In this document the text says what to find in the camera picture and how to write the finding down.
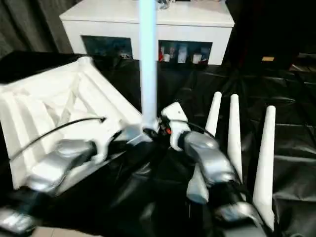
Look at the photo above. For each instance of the white plastic table leg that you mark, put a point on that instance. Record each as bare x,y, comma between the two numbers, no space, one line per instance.
148,61
265,160
213,111
234,133

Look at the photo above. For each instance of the grey-green curtain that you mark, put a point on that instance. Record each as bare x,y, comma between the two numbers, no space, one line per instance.
29,24

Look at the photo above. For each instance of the black mat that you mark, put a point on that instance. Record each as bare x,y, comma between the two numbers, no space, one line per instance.
284,135

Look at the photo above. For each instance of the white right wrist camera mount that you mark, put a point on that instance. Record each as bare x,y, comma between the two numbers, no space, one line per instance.
176,116

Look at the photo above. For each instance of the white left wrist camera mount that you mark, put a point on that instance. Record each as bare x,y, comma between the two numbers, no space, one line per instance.
108,138

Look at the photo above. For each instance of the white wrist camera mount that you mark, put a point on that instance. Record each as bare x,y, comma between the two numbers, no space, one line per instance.
108,138
176,116

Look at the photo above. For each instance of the white plastic bottle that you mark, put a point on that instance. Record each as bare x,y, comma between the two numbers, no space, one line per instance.
196,58
182,54

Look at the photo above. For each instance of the white plastic table top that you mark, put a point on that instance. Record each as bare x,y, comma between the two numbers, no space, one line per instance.
37,103

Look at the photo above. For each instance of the small yellow label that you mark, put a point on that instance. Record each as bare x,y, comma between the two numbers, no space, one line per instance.
267,59

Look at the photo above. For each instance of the black and white bundle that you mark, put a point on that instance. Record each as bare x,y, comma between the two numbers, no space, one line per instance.
164,3

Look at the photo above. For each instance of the white cabinet with glass doors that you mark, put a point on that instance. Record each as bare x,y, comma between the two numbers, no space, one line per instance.
106,22

